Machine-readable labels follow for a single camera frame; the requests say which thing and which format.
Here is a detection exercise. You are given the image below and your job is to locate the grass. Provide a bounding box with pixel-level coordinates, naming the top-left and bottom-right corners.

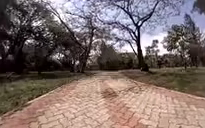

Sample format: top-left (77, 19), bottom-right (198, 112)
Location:
top-left (120, 66), bottom-right (205, 100)
top-left (0, 70), bottom-right (96, 122)

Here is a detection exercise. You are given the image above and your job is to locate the row of trees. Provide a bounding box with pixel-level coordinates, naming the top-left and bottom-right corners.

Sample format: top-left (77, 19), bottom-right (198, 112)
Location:
top-left (144, 0), bottom-right (205, 70)
top-left (0, 0), bottom-right (138, 75)

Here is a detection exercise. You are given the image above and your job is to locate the red brick path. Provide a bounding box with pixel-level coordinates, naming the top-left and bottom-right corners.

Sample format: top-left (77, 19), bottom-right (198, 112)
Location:
top-left (0, 70), bottom-right (205, 128)

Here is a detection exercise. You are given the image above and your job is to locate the pale kerb strip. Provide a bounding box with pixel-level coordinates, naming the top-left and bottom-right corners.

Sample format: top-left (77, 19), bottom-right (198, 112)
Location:
top-left (0, 79), bottom-right (81, 125)

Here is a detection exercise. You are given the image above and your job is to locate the bare tall tree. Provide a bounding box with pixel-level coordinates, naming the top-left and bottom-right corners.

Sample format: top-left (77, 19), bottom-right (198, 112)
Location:
top-left (103, 0), bottom-right (184, 73)

